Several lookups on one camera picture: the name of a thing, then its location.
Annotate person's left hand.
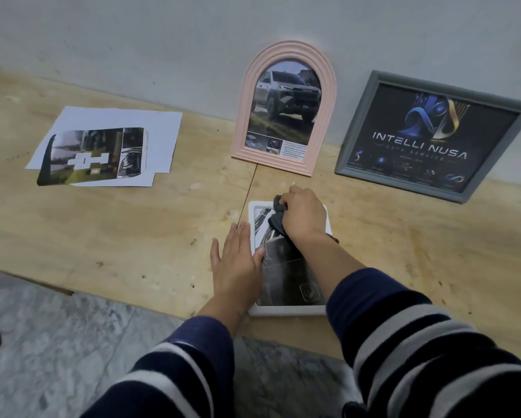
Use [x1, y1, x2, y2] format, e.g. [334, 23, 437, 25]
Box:
[209, 221, 266, 309]

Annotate car photo print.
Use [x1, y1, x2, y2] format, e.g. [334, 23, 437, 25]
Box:
[37, 127, 148, 187]

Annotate grey rectangular photo frame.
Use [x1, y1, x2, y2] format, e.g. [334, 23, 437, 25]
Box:
[334, 70, 521, 205]

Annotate black stool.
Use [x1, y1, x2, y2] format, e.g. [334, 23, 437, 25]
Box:
[342, 401, 368, 418]

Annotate person's right forearm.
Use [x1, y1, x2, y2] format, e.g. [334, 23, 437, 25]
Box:
[295, 232, 521, 418]

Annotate person's right hand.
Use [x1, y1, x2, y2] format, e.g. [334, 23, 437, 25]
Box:
[279, 185, 329, 244]

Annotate white paper sheets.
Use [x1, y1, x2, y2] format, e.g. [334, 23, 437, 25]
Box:
[26, 106, 183, 175]

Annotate pink arched photo frame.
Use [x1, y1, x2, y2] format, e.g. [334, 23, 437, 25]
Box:
[231, 40, 338, 177]

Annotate black cleaning cloth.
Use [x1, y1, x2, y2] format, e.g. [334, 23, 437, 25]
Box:
[267, 194, 339, 253]

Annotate white rectangular photo frame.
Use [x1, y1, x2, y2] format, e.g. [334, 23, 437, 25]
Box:
[248, 200, 333, 318]

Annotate double-sided arched brochure picture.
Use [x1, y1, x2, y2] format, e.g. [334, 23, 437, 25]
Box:
[245, 59, 322, 161]

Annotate person's left forearm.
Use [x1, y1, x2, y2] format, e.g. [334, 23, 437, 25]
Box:
[79, 293, 248, 418]

